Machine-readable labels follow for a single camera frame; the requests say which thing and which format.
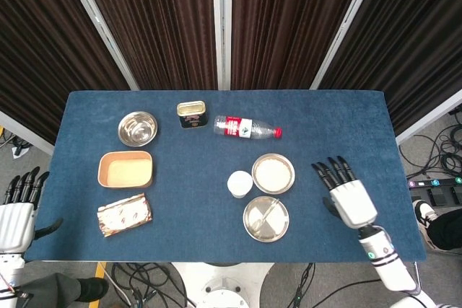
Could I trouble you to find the white black sneaker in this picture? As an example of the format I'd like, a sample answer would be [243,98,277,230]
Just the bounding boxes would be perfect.
[412,199,440,250]

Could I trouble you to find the steel bowl holding rice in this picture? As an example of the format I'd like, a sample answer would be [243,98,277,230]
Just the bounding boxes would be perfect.
[251,153,296,194]

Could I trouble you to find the blue table cloth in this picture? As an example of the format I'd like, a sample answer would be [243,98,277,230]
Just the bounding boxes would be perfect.
[24,90,427,263]

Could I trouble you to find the brown kraft paper box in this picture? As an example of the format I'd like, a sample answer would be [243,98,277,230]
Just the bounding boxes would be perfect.
[97,150,154,189]

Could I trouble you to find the white powder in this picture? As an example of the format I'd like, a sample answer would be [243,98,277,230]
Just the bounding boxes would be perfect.
[255,157,292,190]

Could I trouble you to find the numbered button strip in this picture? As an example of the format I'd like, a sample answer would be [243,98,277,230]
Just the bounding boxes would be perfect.
[406,177,462,190]

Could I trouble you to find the black luncheon meat can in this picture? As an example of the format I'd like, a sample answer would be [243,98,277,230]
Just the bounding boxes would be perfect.
[176,100,209,131]

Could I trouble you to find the silver red foil snack pack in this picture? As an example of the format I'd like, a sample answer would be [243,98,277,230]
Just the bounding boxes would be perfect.
[96,193,154,239]

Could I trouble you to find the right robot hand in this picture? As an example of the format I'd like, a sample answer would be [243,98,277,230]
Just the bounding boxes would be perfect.
[311,156,378,229]

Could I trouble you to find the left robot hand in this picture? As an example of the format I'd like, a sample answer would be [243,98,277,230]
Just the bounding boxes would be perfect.
[0,166,64,252]

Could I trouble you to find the red-label plastic water bottle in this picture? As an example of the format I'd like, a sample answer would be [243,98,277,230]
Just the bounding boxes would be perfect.
[214,115,283,142]

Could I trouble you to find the round steel plate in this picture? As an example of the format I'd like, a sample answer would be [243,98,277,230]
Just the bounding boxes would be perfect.
[243,195,290,243]

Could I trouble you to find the black trouser leg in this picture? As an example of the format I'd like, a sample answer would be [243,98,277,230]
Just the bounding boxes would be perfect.
[425,209,462,252]

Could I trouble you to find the black foot pedals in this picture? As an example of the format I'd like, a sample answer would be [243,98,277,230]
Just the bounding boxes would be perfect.
[427,188,462,206]

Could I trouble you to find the white partition post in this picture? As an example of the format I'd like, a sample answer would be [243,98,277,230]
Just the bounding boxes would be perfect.
[211,0,232,92]
[59,0,140,92]
[309,0,383,90]

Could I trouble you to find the clear plastic spoon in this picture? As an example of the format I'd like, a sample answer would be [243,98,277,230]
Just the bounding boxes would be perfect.
[254,198,282,232]

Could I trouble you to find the white flower-print paper cup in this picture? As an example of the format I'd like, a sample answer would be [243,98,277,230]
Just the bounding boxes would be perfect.
[227,170,253,199]

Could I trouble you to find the brown ribbed partition panel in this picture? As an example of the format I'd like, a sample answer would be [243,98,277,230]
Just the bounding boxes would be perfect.
[0,0,131,156]
[75,0,219,92]
[319,0,462,146]
[230,0,369,91]

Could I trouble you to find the empty steel bowl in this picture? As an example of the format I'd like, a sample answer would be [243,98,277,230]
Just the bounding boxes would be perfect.
[117,110,159,148]

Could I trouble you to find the grey trouser leg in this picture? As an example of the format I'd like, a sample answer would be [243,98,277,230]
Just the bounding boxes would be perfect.
[14,272,84,308]

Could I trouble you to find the black shoe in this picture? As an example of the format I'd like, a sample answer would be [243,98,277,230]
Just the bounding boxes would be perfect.
[77,277,110,303]

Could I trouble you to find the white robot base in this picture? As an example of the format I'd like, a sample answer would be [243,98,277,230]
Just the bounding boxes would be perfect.
[171,262,275,308]

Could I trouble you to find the black floor cable bundle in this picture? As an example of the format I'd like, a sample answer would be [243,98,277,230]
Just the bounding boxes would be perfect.
[108,263,191,308]
[398,113,462,180]

